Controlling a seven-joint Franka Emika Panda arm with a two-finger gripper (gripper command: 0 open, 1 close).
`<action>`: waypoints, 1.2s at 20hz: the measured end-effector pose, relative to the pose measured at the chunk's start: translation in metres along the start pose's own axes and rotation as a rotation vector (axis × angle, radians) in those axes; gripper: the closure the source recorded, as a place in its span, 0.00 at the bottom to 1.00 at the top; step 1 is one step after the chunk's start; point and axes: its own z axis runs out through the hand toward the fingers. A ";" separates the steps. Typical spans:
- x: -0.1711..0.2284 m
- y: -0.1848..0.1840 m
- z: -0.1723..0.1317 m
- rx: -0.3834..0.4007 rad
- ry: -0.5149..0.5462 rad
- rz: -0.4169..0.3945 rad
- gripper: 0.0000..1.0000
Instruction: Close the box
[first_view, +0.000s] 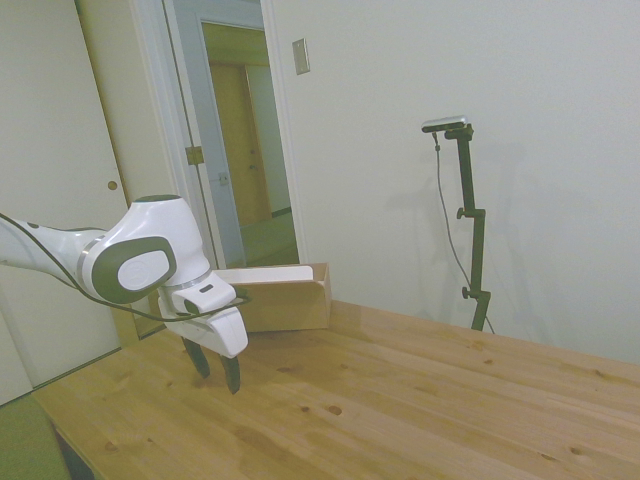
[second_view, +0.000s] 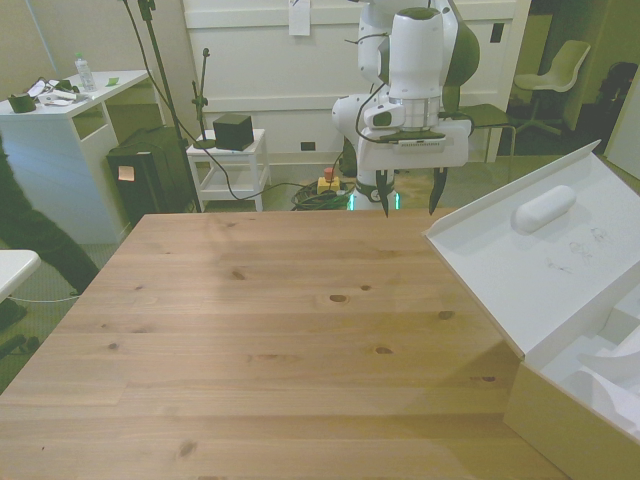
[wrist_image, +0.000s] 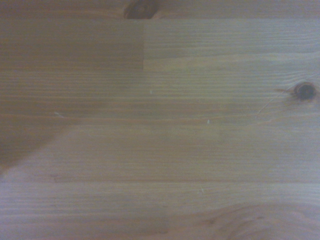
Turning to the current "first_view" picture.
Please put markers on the black camera stand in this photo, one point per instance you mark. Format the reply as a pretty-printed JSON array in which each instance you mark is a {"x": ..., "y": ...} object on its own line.
[{"x": 475, "y": 240}]

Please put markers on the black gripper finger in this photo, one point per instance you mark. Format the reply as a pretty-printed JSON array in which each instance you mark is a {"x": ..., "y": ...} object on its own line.
[
  {"x": 200, "y": 360},
  {"x": 233, "y": 375}
]

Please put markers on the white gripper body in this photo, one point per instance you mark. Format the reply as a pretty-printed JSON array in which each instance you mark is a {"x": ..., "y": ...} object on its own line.
[{"x": 227, "y": 332}]

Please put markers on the brass door hinge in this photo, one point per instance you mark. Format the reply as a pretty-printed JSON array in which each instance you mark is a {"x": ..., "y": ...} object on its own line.
[{"x": 194, "y": 155}]

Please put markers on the wooden hallway door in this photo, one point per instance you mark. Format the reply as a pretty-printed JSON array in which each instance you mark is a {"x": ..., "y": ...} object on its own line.
[{"x": 237, "y": 140}]

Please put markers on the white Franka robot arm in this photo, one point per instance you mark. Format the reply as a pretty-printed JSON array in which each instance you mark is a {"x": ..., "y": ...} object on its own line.
[{"x": 140, "y": 240}]

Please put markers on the green upholstered chair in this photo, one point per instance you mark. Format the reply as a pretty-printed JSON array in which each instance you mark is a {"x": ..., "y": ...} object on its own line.
[{"x": 27, "y": 440}]

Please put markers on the grey camera on stand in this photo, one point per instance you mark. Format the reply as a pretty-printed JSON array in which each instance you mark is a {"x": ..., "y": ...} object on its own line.
[{"x": 446, "y": 123}]

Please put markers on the metal wall switch plate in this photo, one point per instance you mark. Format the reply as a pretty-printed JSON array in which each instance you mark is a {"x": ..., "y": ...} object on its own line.
[{"x": 301, "y": 56}]

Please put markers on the open cardboard box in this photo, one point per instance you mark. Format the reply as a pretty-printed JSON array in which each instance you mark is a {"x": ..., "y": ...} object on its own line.
[{"x": 285, "y": 305}]

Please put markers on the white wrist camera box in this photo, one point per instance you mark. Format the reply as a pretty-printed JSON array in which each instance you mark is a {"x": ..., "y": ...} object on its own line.
[{"x": 210, "y": 295}]

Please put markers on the white sliding closet door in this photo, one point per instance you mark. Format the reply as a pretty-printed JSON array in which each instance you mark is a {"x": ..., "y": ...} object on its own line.
[{"x": 50, "y": 125}]

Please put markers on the open white room door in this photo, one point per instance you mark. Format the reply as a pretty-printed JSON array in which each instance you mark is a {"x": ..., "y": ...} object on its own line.
[{"x": 210, "y": 140}]

